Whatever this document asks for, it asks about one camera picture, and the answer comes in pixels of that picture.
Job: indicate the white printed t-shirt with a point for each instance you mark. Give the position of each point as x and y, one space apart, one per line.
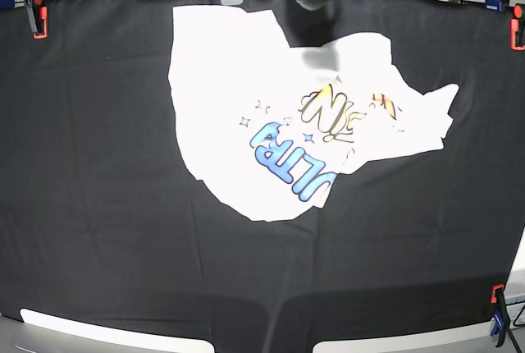
268 127

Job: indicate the black table cloth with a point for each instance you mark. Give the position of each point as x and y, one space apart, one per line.
102 222

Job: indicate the orange clamp top left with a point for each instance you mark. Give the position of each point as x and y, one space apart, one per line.
38 18

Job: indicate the orange clamp top right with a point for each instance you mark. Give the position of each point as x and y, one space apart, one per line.
517 28

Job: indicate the orange blue clamp bottom right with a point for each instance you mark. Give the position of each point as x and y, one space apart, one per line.
499 315

